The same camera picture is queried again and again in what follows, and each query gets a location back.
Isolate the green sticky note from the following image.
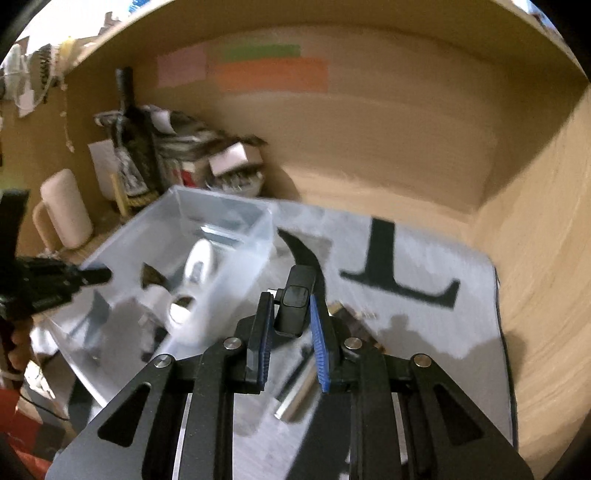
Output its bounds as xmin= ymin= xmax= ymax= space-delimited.
xmin=222 ymin=44 xmax=301 ymax=61

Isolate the stack of books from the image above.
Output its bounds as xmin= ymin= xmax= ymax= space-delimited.
xmin=157 ymin=131 xmax=222 ymax=190

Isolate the red cloth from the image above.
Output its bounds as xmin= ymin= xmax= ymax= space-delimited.
xmin=0 ymin=388 xmax=63 ymax=480

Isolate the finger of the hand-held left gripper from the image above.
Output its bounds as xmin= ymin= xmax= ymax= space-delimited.
xmin=76 ymin=267 xmax=113 ymax=288

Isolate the pink sticky note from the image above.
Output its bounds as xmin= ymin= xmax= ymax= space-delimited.
xmin=157 ymin=46 xmax=207 ymax=88

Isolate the red and white box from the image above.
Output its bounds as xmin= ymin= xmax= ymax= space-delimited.
xmin=178 ymin=161 xmax=208 ymax=188

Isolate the grey mat with black letters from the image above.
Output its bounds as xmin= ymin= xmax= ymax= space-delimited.
xmin=28 ymin=198 xmax=515 ymax=480

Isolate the white handwritten note paper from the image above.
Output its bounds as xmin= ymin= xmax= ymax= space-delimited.
xmin=88 ymin=141 xmax=121 ymax=201

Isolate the orange sticky note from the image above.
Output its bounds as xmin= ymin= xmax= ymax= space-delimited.
xmin=217 ymin=58 xmax=329 ymax=92

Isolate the silver metal pen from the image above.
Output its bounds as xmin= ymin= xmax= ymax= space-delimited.
xmin=274 ymin=355 xmax=319 ymax=422

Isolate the small black device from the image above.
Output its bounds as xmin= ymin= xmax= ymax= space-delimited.
xmin=273 ymin=267 xmax=315 ymax=337

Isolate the white tape roll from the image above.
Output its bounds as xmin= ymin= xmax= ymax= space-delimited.
xmin=166 ymin=295 xmax=208 ymax=344

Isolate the person's left hand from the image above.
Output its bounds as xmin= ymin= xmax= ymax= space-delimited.
xmin=7 ymin=318 xmax=33 ymax=376

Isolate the wooden bead string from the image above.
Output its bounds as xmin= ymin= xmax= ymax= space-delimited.
xmin=60 ymin=80 xmax=77 ymax=153

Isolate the clear plastic storage container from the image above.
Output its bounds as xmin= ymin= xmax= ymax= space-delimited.
xmin=44 ymin=185 xmax=275 ymax=407

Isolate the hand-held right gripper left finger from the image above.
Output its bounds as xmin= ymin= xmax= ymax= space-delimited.
xmin=46 ymin=291 xmax=278 ymax=480

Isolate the white oval object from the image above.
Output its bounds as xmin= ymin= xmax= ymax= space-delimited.
xmin=184 ymin=237 xmax=215 ymax=296

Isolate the white charger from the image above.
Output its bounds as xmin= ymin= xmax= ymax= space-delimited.
xmin=16 ymin=88 xmax=40 ymax=116

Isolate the dark wine bottle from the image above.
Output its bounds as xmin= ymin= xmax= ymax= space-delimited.
xmin=113 ymin=67 xmax=162 ymax=206

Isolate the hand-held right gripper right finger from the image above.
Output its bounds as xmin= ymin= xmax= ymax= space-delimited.
xmin=308 ymin=294 xmax=536 ymax=480

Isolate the white card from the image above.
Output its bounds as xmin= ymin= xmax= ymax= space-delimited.
xmin=208 ymin=142 xmax=252 ymax=176

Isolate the pink mug with handle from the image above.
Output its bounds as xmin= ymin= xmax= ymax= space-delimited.
xmin=31 ymin=168 xmax=94 ymax=250

